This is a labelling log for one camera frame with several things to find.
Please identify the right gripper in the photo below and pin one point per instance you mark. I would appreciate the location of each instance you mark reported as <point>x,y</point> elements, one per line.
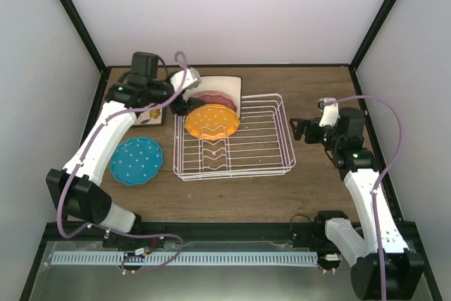
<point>304,123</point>

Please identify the blue polka dot plate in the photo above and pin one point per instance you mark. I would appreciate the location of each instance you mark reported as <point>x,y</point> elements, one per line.
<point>136,161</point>

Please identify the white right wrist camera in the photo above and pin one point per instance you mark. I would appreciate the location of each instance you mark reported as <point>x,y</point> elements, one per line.
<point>330,111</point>

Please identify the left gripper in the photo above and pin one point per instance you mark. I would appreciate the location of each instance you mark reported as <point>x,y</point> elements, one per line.
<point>182,108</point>

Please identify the cream square plate black rim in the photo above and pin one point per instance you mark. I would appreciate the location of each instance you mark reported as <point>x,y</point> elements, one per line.
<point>230,85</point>

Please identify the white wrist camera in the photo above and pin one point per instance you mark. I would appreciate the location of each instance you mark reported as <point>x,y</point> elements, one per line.
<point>185,80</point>
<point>330,111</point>

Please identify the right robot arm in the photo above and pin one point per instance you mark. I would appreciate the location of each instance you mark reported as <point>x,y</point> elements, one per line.
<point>382,266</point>

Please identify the black front mounting rail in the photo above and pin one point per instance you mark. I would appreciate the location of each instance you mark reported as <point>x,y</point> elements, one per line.
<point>298,234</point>

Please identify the light blue slotted cable duct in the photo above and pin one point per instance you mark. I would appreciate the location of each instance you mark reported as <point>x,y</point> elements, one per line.
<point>188,258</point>

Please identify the white wire dish rack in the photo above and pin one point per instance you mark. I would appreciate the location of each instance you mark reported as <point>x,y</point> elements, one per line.
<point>261,146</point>

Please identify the pink polka dot plate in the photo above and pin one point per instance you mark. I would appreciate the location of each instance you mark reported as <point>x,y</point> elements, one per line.
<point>215,97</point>

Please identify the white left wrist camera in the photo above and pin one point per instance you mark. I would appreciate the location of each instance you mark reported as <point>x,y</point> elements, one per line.
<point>185,80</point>

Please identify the yellow polka dot plate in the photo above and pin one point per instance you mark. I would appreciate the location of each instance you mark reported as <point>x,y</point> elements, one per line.
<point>212,122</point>

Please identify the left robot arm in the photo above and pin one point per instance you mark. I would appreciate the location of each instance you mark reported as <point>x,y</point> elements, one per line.
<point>76,188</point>

